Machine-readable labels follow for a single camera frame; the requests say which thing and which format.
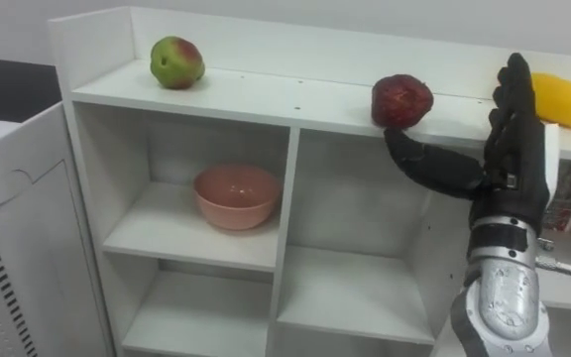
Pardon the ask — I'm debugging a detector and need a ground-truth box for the green red apple soft toy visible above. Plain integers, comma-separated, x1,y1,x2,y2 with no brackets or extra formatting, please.
149,35,206,91

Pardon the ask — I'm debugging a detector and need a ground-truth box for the white appliance with vents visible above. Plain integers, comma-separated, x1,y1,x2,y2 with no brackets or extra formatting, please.
0,102,114,357

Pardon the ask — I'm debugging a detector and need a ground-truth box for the dark red apple soft toy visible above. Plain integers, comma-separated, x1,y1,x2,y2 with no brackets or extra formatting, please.
370,73,435,130

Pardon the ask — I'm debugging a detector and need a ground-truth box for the white shelf unit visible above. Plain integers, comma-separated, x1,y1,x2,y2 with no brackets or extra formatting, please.
47,5,571,357

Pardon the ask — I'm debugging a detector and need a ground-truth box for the pink bowl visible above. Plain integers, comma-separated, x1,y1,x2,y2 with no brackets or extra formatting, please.
191,164,283,232

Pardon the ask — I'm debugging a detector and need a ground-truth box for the yellow mango soft toy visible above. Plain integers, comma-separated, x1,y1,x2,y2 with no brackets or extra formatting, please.
530,71,571,131

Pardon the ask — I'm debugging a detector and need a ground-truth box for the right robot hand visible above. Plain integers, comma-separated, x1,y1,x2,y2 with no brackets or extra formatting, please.
383,52,561,237

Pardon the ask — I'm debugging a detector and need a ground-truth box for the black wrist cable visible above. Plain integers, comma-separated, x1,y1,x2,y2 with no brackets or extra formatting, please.
535,237,571,281

